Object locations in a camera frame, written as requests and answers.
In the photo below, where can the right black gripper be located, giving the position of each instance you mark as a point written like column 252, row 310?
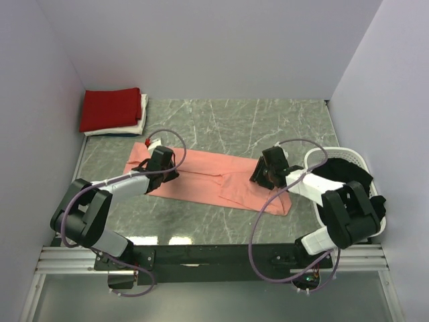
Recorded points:
column 257, row 174

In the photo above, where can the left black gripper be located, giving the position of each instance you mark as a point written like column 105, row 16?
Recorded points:
column 173, row 174

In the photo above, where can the pink t-shirt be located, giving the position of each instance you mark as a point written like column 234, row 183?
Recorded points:
column 216, row 179

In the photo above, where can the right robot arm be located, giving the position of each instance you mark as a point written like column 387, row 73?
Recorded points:
column 349, row 214

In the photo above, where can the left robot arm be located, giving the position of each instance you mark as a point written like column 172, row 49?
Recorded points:
column 82, row 213

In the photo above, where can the folded white t-shirt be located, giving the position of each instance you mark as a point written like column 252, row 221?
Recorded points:
column 134, row 129

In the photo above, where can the folded blue t-shirt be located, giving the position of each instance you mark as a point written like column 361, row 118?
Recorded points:
column 122, row 135

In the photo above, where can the black t-shirt in basket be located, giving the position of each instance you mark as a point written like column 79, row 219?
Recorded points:
column 341, row 170

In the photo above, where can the folded red t-shirt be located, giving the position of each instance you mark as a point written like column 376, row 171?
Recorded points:
column 109, row 109

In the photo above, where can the black base beam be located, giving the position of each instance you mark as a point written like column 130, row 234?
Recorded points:
column 218, row 263

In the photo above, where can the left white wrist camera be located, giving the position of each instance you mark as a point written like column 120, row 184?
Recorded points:
column 151, row 144

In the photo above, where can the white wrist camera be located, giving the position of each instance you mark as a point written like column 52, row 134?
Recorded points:
column 286, row 155
column 151, row 144

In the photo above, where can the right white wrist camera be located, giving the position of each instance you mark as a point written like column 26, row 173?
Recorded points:
column 286, row 155

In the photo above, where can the aluminium frame rail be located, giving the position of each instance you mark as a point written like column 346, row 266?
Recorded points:
column 53, row 261

